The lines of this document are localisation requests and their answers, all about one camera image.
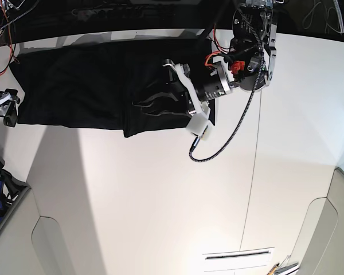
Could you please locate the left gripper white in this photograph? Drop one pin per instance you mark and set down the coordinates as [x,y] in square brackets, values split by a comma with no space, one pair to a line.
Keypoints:
[189,86]

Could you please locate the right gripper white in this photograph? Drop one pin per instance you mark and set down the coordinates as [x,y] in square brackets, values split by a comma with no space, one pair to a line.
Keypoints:
[8,107]

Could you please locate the black T-shirt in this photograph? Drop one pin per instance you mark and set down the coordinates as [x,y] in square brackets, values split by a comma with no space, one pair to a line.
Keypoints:
[100,86]

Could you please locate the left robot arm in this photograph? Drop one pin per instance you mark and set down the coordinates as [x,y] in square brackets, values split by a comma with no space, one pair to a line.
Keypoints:
[246,64]

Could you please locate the grey bin with blue items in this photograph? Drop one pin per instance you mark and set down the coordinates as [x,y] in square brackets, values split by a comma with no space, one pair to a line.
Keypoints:
[12,191]

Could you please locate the grey flat tool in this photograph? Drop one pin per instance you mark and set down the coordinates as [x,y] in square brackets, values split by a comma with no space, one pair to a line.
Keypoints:
[290,269]

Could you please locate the grey right side panel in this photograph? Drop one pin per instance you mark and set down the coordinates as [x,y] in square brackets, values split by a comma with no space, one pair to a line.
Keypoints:
[319,248]

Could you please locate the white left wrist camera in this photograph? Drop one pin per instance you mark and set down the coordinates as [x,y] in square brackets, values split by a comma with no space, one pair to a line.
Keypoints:
[200,126]

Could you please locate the yellow handled tool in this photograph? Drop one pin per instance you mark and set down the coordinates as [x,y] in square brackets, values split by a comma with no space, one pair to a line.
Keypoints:
[274,268]

